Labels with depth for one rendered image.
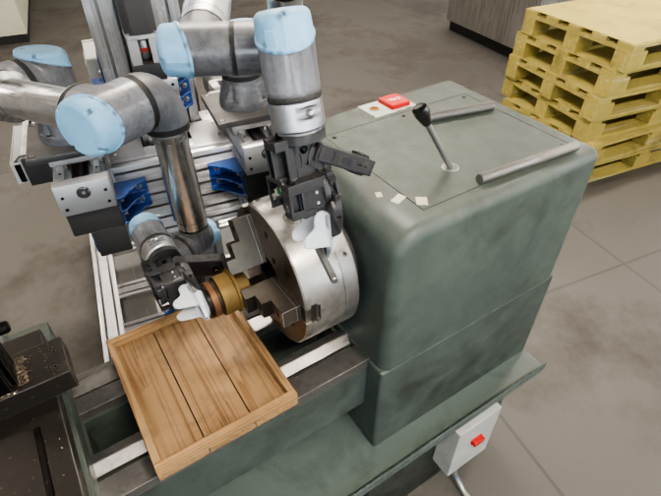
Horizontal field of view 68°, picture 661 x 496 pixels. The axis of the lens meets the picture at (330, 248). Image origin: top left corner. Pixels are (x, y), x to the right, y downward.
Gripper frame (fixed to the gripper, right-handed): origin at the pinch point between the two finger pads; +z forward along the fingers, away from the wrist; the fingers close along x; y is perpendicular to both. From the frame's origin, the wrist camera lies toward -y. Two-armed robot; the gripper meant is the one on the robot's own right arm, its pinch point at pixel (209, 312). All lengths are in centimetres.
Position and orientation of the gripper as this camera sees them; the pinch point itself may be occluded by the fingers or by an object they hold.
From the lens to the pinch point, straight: 100.0
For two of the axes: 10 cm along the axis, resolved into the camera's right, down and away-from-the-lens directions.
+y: -8.4, 3.5, -4.1
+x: 0.0, -7.6, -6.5
